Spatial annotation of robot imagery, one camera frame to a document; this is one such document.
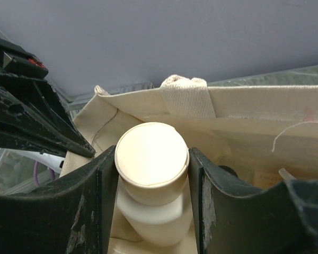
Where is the beige round lotion bottle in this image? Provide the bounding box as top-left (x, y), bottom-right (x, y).
top-left (114, 122), bottom-right (192, 247)

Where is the cream canvas tote bag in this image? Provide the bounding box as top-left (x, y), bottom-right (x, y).
top-left (74, 75), bottom-right (318, 253)

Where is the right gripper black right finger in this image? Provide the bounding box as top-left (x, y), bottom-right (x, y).
top-left (188, 148), bottom-right (318, 253)

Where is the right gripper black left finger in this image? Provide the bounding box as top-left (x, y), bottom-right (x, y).
top-left (0, 147), bottom-right (118, 253)

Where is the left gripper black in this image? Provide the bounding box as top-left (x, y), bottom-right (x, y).
top-left (0, 38), bottom-right (95, 158)

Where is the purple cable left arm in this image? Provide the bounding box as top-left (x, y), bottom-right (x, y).
top-left (33, 160), bottom-right (58, 186)

